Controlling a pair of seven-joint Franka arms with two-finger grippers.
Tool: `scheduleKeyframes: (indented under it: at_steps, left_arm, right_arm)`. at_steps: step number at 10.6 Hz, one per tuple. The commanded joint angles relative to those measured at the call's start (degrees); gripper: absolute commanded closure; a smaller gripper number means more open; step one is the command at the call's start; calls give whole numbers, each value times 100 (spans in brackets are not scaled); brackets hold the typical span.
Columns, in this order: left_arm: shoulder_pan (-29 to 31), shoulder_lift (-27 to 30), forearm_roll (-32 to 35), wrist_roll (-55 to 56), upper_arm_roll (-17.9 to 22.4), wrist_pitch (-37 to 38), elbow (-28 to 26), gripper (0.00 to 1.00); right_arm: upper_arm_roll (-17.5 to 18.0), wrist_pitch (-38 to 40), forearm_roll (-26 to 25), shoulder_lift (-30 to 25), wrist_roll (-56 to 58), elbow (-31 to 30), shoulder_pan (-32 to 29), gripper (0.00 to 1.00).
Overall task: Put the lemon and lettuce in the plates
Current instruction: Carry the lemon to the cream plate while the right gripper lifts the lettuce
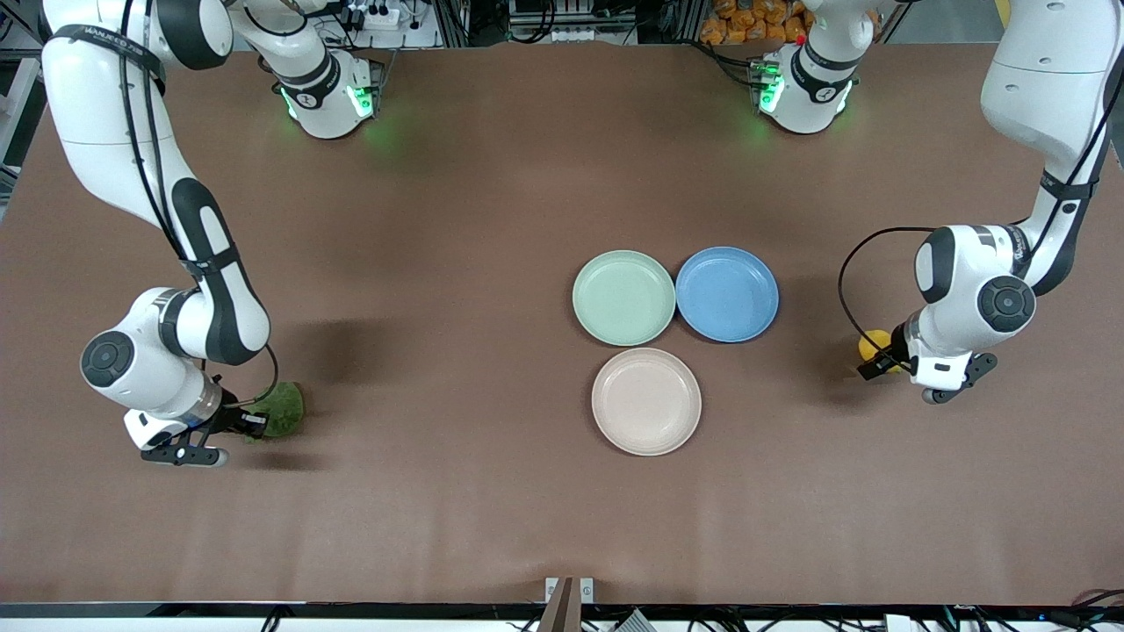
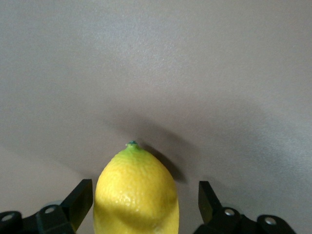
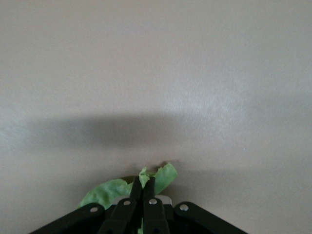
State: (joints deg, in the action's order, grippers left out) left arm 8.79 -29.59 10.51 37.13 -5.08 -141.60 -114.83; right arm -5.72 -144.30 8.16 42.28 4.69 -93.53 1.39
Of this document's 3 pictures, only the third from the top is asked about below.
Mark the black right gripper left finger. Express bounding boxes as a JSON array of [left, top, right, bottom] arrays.
[[97, 175, 143, 234]]

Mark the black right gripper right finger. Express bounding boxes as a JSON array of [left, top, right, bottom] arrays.
[[142, 176, 170, 234]]

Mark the green lettuce leaf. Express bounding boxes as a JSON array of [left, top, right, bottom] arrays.
[[77, 162, 178, 234]]

